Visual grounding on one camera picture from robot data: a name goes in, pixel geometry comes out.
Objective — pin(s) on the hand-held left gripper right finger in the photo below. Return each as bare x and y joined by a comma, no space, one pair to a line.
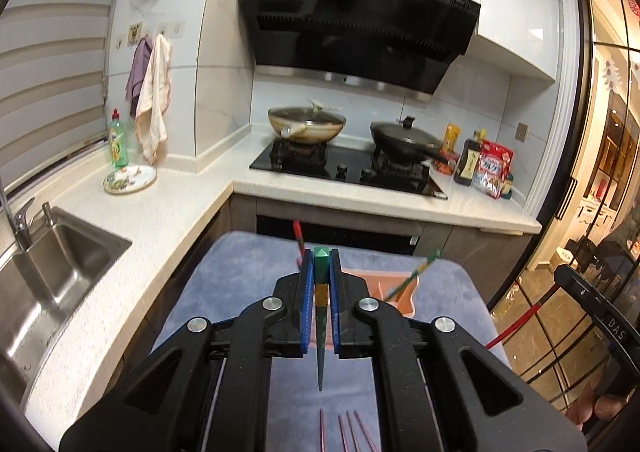
334,302

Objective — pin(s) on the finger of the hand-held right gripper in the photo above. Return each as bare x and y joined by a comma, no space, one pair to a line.
580,291

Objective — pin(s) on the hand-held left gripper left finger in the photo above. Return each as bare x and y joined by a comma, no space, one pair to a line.
306,302

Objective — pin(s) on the pink perforated utensil holder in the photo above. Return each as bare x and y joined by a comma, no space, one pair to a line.
390,279

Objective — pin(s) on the green chopstick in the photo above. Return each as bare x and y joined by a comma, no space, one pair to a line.
422,264
320,367

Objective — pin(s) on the red chopstick gold label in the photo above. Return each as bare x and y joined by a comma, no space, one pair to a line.
520,319

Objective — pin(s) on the person's right hand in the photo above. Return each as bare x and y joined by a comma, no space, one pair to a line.
607,406

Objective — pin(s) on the blue-grey fleece blanket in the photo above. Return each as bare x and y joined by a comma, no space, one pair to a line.
250,262

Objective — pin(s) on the grey base cabinet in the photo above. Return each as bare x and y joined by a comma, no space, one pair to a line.
475,242

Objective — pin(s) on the teal tin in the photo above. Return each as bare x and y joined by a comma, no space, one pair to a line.
508,186

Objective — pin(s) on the dark red chopstick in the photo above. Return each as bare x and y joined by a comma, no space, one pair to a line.
364,432
322,432

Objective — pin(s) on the brown chopstick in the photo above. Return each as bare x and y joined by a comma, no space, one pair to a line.
353,432

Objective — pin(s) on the maroon chopstick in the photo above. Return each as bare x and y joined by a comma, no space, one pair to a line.
342,434

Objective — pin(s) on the black gas hob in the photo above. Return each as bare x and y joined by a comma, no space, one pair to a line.
300,165

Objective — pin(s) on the red and white cereal bag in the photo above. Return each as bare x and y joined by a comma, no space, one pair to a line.
492,170

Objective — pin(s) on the black wok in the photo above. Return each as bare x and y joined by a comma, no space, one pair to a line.
400,147

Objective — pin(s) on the beige wok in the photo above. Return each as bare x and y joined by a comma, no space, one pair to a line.
305,133

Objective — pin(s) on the dark soy sauce bottle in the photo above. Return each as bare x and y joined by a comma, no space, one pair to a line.
467,165

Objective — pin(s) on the red seasoning box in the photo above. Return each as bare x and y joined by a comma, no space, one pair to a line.
445,166

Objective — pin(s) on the black wok lid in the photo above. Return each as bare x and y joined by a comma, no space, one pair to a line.
405,132

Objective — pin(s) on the yellow-capped bottle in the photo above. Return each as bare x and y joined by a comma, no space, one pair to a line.
480,135

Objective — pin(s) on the glass wok lid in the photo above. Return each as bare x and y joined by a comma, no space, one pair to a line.
310,115

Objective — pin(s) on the orange condiment jar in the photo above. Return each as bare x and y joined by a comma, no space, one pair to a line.
451,137

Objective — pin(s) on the patterned plate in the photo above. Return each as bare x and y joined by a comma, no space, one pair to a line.
130,179

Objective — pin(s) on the black-framed glass sliding door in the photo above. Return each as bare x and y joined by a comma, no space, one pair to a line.
578,57

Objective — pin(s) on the stainless steel sink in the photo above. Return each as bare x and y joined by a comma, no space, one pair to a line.
65,252

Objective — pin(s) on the green dish soap bottle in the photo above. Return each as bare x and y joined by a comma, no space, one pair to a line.
118,142

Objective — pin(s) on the cream towel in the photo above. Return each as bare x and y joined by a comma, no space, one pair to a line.
152,107

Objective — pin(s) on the chrome soap dispenser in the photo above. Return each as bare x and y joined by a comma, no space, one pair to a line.
47,214

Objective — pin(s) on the black range hood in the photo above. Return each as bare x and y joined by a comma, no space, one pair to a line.
350,22

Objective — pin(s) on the purple cloth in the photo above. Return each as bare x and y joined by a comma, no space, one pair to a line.
135,77

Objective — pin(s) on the chrome faucet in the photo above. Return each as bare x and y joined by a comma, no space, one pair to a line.
22,227

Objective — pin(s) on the white window blinds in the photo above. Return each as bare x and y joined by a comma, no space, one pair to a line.
50,57

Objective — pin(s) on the grey wall socket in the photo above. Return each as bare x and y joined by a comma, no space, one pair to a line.
522,132

